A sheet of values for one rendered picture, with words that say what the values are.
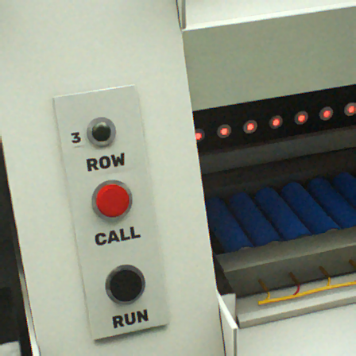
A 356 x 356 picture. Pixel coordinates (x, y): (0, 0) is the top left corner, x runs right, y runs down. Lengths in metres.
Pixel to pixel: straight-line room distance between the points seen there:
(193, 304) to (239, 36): 0.14
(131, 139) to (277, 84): 0.09
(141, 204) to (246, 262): 0.12
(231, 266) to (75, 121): 0.15
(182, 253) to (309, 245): 0.12
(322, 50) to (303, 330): 0.16
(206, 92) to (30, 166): 0.10
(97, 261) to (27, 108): 0.08
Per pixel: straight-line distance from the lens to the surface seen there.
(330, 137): 0.57
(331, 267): 0.48
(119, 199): 0.35
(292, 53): 0.39
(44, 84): 0.35
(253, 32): 0.38
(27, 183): 0.35
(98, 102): 0.35
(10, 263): 0.51
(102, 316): 0.37
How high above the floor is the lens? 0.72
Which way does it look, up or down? 8 degrees down
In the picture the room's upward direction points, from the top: 8 degrees counter-clockwise
